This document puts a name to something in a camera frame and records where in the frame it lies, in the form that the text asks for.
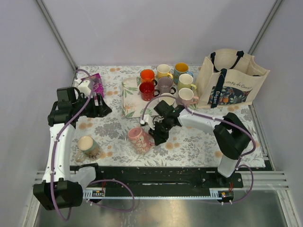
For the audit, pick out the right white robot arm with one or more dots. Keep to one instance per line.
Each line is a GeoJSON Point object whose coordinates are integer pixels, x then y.
{"type": "Point", "coordinates": [231, 135]}

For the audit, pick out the pink patterned mug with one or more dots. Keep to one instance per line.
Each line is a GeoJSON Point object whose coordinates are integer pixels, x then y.
{"type": "Point", "coordinates": [141, 140]}

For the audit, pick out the dark green mug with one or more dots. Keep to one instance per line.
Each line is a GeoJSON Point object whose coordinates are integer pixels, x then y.
{"type": "Point", "coordinates": [168, 98]}

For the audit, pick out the yellow mug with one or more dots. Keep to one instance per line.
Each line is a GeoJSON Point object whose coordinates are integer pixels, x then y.
{"type": "Point", "coordinates": [163, 70]}

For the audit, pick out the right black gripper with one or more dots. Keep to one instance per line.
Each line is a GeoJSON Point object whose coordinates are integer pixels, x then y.
{"type": "Point", "coordinates": [158, 137]}

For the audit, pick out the leaf print tray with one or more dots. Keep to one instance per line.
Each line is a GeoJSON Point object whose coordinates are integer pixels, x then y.
{"type": "Point", "coordinates": [132, 103]}

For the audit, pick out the mauve purple mug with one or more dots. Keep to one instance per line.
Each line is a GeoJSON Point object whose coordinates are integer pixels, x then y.
{"type": "Point", "coordinates": [165, 85]}

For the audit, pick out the orange mug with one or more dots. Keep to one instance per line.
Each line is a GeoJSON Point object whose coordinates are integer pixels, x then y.
{"type": "Point", "coordinates": [148, 75]}

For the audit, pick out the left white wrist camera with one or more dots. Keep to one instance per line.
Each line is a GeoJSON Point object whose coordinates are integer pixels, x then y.
{"type": "Point", "coordinates": [84, 86]}

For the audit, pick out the white cable duct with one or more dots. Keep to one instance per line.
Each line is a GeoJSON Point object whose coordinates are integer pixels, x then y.
{"type": "Point", "coordinates": [151, 192]}

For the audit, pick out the beige canvas tote bag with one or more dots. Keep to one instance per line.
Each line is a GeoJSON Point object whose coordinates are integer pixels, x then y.
{"type": "Point", "coordinates": [229, 77]}

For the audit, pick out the red mug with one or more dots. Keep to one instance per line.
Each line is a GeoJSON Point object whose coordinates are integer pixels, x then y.
{"type": "Point", "coordinates": [148, 91]}

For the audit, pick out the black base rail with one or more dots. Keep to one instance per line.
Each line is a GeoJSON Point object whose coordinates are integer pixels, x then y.
{"type": "Point", "coordinates": [134, 177]}

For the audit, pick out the cream floral mug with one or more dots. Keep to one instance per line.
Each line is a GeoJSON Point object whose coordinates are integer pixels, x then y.
{"type": "Point", "coordinates": [88, 149]}

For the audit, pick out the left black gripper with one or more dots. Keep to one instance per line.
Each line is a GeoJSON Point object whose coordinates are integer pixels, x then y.
{"type": "Point", "coordinates": [102, 110]}

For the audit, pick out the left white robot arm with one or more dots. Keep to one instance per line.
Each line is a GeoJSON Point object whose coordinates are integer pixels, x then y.
{"type": "Point", "coordinates": [60, 189]}

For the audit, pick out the pink faceted mug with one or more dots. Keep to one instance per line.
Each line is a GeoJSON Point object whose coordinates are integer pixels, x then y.
{"type": "Point", "coordinates": [186, 96]}

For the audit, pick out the purple snack box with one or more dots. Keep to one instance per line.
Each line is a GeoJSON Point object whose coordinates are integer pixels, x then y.
{"type": "Point", "coordinates": [98, 85]}

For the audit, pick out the blue floral mug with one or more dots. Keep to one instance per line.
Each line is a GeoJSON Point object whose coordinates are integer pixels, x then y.
{"type": "Point", "coordinates": [179, 69]}

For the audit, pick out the floral tablecloth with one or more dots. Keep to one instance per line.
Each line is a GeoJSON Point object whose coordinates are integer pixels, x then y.
{"type": "Point", "coordinates": [186, 146]}

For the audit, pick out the light green mug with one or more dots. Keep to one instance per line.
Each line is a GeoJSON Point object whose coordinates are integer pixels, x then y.
{"type": "Point", "coordinates": [186, 81]}

